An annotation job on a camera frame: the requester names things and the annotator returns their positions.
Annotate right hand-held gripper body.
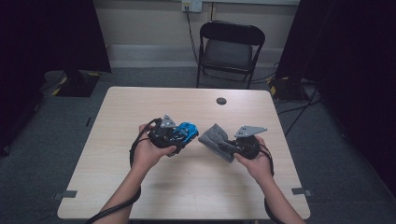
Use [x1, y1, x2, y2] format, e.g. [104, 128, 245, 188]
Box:
[233, 125, 268, 161]

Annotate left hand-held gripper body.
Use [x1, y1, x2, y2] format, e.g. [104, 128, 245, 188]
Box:
[147, 114, 182, 149]

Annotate grey terry cloth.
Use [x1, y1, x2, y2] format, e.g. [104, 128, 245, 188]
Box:
[198, 123, 238, 163]

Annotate blue and black toy car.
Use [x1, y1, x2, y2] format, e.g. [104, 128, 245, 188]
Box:
[169, 121, 200, 149]

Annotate person's right hand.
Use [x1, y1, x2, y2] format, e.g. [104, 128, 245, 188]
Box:
[233, 135, 276, 185]

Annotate person's left hand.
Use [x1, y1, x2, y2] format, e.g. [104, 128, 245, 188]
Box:
[132, 123, 177, 175]

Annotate black stand base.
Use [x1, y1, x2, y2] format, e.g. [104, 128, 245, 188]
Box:
[51, 69, 101, 98]
[268, 76, 310, 102]

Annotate grey tape strip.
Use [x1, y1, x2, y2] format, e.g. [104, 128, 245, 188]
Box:
[291, 187, 314, 198]
[52, 189, 78, 201]

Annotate black folding chair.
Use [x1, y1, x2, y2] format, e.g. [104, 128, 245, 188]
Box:
[195, 20, 266, 91]

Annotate tall black curtain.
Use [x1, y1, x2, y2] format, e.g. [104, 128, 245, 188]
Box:
[275, 0, 396, 197]

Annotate wide black curtain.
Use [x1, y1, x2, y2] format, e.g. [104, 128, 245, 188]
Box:
[0, 0, 112, 157]

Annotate right hand-held gripper cable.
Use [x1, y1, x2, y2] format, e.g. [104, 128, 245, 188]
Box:
[259, 143, 286, 224]

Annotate hand-held gripper cable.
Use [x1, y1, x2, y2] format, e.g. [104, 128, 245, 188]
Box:
[83, 117, 163, 224]
[259, 143, 286, 224]

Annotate left hand-held gripper cable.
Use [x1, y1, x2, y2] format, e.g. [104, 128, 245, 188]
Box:
[83, 117, 163, 224]

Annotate black floor cables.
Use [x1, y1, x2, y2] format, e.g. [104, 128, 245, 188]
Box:
[276, 83, 323, 138]

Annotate black wall outlet cable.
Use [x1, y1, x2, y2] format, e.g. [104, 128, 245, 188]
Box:
[185, 7, 201, 63]

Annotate white wall outlet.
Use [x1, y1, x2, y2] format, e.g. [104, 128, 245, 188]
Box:
[181, 0, 204, 13]

